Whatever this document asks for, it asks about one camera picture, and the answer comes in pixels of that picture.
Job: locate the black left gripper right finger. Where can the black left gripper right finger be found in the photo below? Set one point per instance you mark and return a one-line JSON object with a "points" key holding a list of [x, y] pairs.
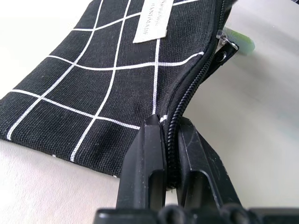
{"points": [[205, 172]]}

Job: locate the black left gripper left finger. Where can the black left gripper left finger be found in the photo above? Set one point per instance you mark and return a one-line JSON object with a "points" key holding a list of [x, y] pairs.
{"points": [[142, 168]]}

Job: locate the black white grid zip pouch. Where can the black white grid zip pouch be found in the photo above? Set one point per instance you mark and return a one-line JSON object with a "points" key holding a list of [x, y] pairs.
{"points": [[98, 88]]}

